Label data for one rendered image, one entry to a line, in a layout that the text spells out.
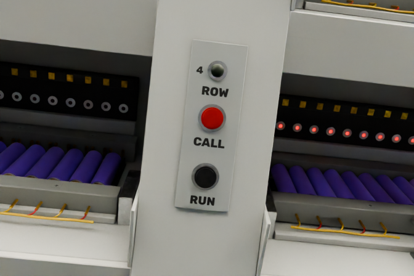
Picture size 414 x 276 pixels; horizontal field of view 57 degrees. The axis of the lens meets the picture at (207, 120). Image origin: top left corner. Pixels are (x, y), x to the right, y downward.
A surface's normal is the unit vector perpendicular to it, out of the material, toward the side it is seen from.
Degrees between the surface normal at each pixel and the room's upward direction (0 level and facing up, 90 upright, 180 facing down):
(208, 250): 90
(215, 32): 90
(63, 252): 15
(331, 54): 105
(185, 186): 90
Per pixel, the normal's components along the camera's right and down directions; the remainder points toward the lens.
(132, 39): 0.01, 0.34
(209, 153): 0.04, 0.09
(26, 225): 0.12, -0.93
